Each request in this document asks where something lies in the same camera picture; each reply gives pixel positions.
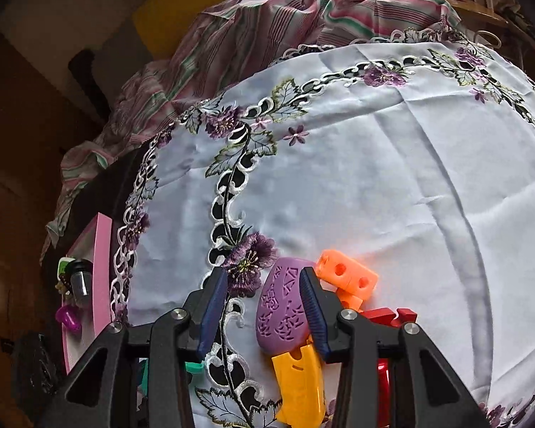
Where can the grey yellow blue headboard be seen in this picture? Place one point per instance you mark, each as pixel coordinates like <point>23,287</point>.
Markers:
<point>178,13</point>

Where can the small white green toy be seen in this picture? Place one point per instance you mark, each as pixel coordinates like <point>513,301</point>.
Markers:
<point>64,265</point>

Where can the orange plastic block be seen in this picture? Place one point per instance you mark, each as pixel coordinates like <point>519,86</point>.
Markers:
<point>345,276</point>

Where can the white embroidered floral tablecloth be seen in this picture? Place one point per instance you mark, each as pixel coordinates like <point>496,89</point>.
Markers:
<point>361,165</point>

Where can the pink green striped bedsheet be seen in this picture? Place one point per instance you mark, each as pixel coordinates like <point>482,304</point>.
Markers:
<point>258,22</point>

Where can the pink cardboard box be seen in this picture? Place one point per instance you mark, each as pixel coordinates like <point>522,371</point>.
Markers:
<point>102,276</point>

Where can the red glossy toy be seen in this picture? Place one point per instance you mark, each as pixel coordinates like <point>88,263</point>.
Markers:
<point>383,392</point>

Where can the purple patterned oval toy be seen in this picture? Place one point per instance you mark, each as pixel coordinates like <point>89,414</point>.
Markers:
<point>281,312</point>

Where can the yellow plastic toy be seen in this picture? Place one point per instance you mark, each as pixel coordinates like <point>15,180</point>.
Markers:
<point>298,388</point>

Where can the wooden side table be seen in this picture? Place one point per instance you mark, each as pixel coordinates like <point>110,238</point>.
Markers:
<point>495,18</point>

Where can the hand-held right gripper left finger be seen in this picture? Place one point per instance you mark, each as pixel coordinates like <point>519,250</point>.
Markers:
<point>212,312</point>

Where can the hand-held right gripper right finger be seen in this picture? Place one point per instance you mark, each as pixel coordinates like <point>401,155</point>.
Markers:
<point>314,316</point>

